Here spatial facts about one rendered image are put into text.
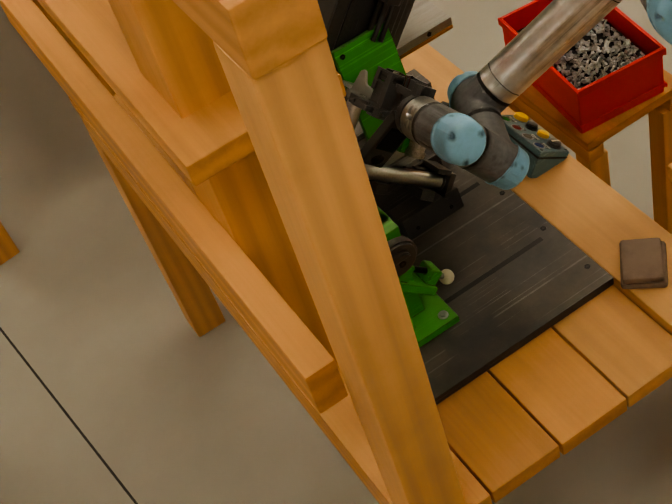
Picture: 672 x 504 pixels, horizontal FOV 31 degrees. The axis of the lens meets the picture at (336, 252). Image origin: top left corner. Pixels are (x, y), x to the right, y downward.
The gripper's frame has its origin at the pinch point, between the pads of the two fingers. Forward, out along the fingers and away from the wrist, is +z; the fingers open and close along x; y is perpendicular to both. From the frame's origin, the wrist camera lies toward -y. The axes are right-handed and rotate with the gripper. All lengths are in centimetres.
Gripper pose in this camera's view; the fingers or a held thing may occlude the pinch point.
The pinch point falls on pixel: (358, 97)
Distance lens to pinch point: 215.6
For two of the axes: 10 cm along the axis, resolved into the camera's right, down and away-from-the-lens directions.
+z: -4.4, -3.6, 8.2
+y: 3.3, -9.2, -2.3
